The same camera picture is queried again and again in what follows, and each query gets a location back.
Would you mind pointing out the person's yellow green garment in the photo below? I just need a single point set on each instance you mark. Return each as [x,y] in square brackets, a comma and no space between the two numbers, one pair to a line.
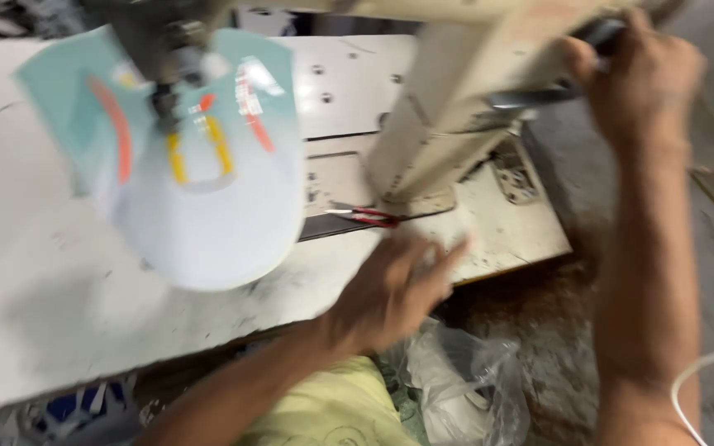
[332,409]

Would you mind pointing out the blue white fabric scraps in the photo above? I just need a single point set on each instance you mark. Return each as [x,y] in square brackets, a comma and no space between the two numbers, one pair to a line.
[78,409]

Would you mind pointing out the person's left hand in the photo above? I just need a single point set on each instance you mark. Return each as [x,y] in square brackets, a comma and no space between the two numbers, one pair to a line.
[388,297]

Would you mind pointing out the clear plastic bag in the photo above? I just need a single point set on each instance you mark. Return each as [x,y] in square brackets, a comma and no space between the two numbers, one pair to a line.
[462,384]

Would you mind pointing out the person's left fingers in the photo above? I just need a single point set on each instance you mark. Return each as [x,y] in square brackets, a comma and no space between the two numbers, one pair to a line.
[437,260]

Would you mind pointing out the cream industrial sewing machine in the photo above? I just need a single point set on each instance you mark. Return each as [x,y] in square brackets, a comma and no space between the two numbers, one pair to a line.
[444,93]

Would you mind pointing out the person's right hand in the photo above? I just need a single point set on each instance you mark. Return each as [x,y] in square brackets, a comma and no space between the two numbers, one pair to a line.
[636,80]

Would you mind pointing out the white teal printed fabric piece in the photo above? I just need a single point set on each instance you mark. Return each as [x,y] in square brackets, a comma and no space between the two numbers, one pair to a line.
[177,167]

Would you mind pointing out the person's right fingers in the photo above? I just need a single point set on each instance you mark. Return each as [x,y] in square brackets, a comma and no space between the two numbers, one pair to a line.
[586,59]

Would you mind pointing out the dark sewing machine handwheel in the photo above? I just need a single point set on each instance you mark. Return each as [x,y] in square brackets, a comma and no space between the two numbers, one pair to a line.
[574,68]

